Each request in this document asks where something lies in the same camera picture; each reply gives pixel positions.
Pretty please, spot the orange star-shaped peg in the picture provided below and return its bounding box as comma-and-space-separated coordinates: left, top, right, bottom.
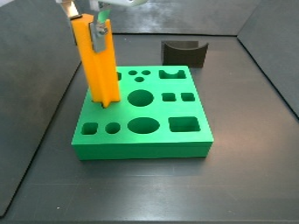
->
71, 14, 120, 108

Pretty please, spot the green shape-sorter board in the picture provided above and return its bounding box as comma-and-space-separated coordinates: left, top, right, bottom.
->
71, 66, 214, 160

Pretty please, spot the black curved foam block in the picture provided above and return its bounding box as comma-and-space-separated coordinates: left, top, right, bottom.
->
162, 40, 210, 68

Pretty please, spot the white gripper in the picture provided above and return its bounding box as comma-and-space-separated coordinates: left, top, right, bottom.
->
55, 0, 148, 53

